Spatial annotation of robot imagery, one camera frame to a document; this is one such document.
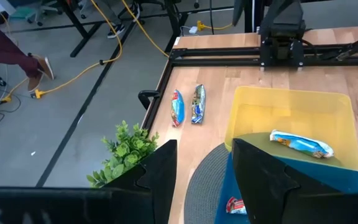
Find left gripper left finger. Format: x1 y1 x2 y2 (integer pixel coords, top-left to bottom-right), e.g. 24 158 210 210
0 139 178 224

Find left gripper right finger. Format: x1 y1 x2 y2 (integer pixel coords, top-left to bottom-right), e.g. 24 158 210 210
231 138 358 224

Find red white granola bar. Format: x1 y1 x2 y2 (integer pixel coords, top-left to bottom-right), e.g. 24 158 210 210
225 196 248 215

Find green orange granola bar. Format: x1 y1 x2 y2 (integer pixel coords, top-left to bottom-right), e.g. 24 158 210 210
268 129 335 159

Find red blue granola bar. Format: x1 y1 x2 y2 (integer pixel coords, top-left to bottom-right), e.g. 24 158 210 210
170 89 186 128

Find green blue granola bar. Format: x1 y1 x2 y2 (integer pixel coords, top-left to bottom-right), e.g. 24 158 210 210
190 83 207 124

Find green plant in white pot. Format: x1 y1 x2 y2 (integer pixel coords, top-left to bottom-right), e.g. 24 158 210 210
101 120 160 159
86 149 142 189

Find blue plastic bin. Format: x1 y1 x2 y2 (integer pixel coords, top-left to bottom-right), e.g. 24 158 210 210
213 151 358 224

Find grey round woven mat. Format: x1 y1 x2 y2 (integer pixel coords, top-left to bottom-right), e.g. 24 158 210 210
183 142 231 224

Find translucent yellow plastic bin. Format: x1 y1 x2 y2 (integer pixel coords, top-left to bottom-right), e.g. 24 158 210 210
224 85 358 170

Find black hook clamp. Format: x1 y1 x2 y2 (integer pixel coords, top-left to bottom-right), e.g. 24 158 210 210
137 89 162 110

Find person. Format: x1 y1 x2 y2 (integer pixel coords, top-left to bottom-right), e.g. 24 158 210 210
0 2 55 93
94 0 141 40

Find black desk leg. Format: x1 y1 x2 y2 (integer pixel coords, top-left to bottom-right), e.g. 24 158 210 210
59 0 105 58
163 0 190 54

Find yellow power plug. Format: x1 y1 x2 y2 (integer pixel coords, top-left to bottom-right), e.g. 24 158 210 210
196 20 233 32

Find office chair base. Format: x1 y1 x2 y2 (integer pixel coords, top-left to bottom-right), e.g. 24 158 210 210
25 0 62 27

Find yellow extension cable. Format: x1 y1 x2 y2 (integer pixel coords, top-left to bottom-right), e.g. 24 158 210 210
0 0 124 104
121 0 170 58

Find black floor cables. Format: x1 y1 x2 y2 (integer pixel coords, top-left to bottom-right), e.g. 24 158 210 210
0 93 22 142

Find black aluminium table frame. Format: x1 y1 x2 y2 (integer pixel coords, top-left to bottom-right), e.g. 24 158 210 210
141 29 358 131

